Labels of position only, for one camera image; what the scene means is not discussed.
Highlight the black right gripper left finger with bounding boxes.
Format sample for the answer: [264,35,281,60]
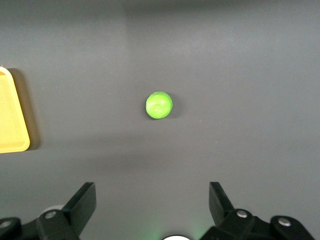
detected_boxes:
[0,181,97,240]

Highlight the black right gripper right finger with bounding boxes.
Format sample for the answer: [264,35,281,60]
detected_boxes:
[199,181,316,240]

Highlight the green apple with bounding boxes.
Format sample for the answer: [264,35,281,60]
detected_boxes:
[145,91,174,120]

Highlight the yellow plastic tray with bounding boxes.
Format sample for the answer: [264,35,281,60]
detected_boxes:
[0,66,31,154]

